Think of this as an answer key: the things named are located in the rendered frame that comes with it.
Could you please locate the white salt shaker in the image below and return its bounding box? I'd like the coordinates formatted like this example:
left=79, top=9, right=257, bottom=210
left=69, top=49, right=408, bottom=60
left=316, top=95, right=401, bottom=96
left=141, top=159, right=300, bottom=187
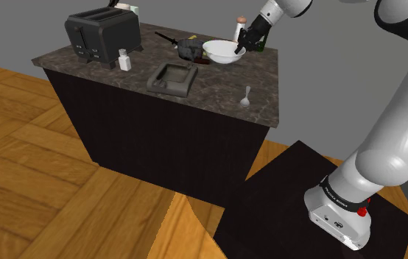
left=118, top=49, right=133, bottom=72

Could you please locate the black robot stand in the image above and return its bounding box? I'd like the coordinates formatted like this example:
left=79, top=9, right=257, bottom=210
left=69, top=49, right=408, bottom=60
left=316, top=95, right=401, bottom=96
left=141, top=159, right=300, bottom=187
left=212, top=139, right=408, bottom=259

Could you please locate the white bowl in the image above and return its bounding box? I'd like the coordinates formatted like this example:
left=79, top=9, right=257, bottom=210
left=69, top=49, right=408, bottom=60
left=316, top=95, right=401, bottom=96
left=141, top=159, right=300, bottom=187
left=202, top=39, right=247, bottom=65

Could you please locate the silver spoon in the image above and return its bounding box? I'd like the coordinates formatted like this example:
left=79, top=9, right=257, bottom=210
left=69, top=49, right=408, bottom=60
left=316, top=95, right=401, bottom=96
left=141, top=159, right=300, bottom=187
left=240, top=85, right=252, bottom=108

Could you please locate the green bottle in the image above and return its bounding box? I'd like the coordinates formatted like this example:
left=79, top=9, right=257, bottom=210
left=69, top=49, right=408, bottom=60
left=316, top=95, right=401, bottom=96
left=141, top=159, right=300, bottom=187
left=256, top=35, right=268, bottom=53

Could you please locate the white pepper mill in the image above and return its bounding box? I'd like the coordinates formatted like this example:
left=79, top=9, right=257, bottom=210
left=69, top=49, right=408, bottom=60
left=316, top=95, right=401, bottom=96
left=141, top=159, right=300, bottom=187
left=232, top=15, right=247, bottom=43

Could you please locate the grey square tray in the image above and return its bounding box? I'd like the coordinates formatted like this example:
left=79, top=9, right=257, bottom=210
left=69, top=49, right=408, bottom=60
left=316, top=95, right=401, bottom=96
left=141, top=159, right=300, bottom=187
left=146, top=62, right=199, bottom=99

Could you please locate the black two-slot toaster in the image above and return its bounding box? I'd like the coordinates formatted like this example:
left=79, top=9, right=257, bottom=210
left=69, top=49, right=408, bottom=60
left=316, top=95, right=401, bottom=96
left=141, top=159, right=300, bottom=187
left=63, top=6, right=144, bottom=71

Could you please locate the black kitchen island cabinet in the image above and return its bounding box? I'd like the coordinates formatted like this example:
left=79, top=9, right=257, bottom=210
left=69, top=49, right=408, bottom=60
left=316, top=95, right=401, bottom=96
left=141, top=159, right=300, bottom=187
left=31, top=22, right=281, bottom=209

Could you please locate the dark grey saucepan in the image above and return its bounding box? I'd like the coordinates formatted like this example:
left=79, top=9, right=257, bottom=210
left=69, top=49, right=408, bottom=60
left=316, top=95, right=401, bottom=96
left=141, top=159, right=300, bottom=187
left=154, top=31, right=205, bottom=62

